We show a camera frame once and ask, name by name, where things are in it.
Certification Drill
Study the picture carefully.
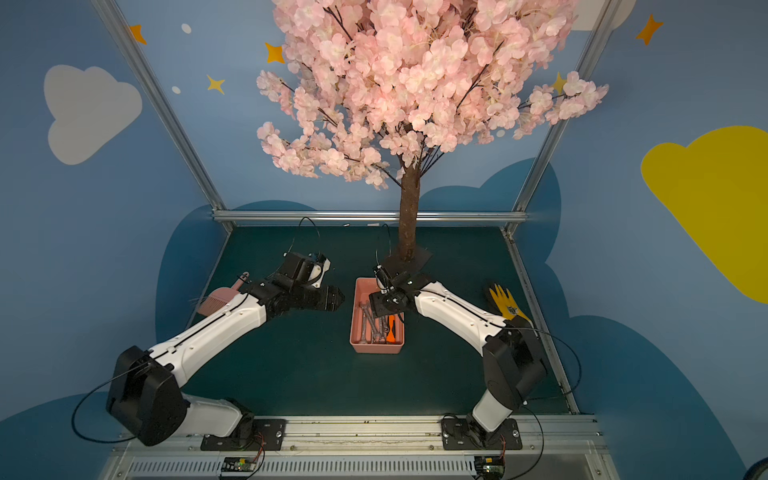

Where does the yellow work glove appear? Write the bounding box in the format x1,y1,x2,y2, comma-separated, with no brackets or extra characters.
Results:
488,283,533,325

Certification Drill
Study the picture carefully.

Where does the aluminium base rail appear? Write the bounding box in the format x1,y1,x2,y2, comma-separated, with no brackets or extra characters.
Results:
100,415,619,479

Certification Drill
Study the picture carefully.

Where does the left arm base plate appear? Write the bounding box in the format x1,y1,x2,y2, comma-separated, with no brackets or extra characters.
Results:
200,416,287,452

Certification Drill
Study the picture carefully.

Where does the aluminium frame left post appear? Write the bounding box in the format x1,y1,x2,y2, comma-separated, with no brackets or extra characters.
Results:
91,0,226,215

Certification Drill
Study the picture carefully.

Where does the left green circuit board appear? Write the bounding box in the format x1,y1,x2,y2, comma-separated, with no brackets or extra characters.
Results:
221,457,258,474

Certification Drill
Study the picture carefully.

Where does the aluminium frame right post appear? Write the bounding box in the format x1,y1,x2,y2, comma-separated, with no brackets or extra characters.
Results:
503,0,622,235

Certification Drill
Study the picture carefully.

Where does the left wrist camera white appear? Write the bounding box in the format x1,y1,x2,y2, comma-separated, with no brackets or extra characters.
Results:
306,256,331,289

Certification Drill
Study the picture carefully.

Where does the pink plastic storage box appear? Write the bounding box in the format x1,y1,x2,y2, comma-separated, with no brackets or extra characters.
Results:
349,278,405,355

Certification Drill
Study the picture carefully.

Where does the long chrome combination wrench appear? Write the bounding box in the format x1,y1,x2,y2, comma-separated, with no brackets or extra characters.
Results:
371,311,385,343

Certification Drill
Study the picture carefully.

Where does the aluminium frame post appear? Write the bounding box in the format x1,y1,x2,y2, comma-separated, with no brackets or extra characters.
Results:
91,0,226,215
503,0,622,235

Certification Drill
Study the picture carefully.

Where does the green circuit board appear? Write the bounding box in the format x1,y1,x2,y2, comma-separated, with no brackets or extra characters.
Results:
473,456,505,480
221,457,258,474

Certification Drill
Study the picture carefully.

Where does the right green circuit board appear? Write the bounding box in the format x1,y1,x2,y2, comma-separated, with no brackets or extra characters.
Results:
473,456,505,480

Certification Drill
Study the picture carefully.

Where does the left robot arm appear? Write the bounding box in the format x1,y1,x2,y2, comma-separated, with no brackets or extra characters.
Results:
106,281,344,447

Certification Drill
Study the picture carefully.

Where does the aluminium frame back bar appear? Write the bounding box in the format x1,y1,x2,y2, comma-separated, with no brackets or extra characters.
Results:
212,210,527,224

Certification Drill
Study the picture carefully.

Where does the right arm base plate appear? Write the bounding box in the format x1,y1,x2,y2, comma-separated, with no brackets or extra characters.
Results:
439,415,523,451

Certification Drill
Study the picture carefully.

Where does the pink artificial cherry tree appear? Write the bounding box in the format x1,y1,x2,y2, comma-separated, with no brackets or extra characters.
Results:
257,0,608,262

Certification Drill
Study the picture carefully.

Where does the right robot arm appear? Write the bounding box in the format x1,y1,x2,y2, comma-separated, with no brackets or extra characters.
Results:
370,270,551,434

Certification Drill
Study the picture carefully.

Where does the pink dustpan brush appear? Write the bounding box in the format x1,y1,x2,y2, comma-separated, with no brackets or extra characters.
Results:
196,272,249,317

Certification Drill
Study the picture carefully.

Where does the orange handled adjustable wrench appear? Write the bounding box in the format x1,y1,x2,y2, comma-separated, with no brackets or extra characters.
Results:
385,315,400,344

